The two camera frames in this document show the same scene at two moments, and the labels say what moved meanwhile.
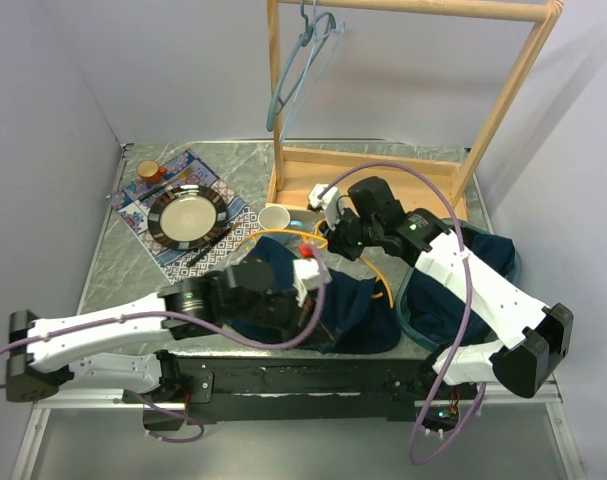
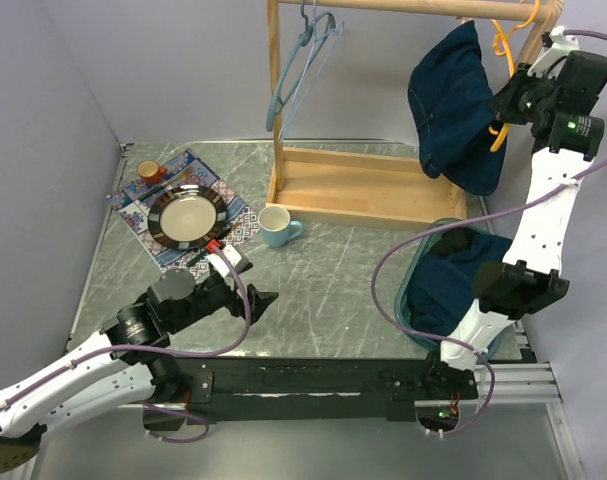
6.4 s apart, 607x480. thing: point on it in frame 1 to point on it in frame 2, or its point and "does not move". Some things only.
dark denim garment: (445, 314) does not move
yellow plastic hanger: (323, 243) to (501, 42)
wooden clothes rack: (292, 173) does not move
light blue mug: (278, 218) does not move
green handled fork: (162, 186) does not move
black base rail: (301, 389) does not move
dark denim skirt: (352, 314) to (451, 99)
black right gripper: (335, 239) to (502, 102)
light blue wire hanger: (325, 41) does not move
